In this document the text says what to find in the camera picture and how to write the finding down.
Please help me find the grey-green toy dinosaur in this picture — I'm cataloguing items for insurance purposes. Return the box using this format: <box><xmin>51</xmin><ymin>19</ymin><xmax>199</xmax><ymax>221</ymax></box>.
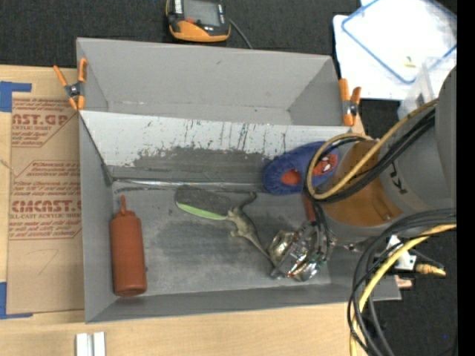
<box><xmin>226</xmin><ymin>191</ymin><xmax>278</xmax><ymax>268</ymax></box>

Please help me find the blue slipper with red print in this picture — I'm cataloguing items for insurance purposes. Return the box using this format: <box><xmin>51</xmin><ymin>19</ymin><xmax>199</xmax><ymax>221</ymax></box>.
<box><xmin>262</xmin><ymin>140</ymin><xmax>341</xmax><ymax>196</ymax></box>

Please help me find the dark grey and green oval pad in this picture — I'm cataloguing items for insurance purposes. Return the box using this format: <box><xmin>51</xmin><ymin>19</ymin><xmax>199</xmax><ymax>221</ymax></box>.
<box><xmin>174</xmin><ymin>185</ymin><xmax>246</xmax><ymax>222</ymax></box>

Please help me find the red-brown squeeze bottle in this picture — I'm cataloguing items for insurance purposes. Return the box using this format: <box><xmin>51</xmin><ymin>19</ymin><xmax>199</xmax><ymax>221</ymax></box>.
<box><xmin>108</xmin><ymin>194</ymin><xmax>148</xmax><ymax>297</ymax></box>

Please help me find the grey metal bin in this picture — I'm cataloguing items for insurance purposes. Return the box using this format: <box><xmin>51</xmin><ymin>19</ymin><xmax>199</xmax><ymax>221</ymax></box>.
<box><xmin>76</xmin><ymin>37</ymin><xmax>404</xmax><ymax>324</ymax></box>

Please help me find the brown cardboard board red print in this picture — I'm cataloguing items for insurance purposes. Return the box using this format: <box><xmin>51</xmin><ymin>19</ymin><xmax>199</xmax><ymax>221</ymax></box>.
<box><xmin>0</xmin><ymin>64</ymin><xmax>87</xmax><ymax>320</ymax></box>

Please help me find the black cylinder on white bracket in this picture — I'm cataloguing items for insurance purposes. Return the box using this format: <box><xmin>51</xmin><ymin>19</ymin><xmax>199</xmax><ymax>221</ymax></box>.
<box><xmin>384</xmin><ymin>234</ymin><xmax>447</xmax><ymax>277</ymax></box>

